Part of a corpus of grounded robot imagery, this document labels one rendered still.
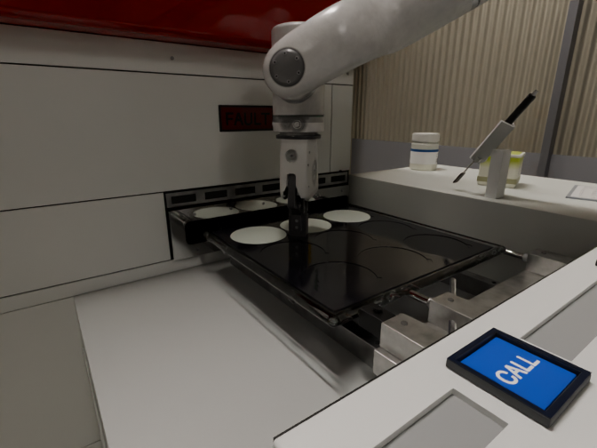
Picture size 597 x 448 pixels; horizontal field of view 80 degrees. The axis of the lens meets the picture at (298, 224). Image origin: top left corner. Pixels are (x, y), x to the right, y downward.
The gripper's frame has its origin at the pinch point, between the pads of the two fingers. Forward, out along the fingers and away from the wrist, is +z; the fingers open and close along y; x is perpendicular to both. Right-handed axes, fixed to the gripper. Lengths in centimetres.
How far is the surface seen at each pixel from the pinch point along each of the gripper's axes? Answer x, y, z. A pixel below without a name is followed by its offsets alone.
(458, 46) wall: -57, 214, -62
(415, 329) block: -18.1, -27.5, 1.2
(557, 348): -26.2, -35.5, -3.6
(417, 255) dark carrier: -20.0, -5.3, 2.1
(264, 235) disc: 6.0, -1.6, 2.0
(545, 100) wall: -99, 173, -26
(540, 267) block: -37.6, -4.1, 2.8
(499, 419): -20.5, -43.1, -3.9
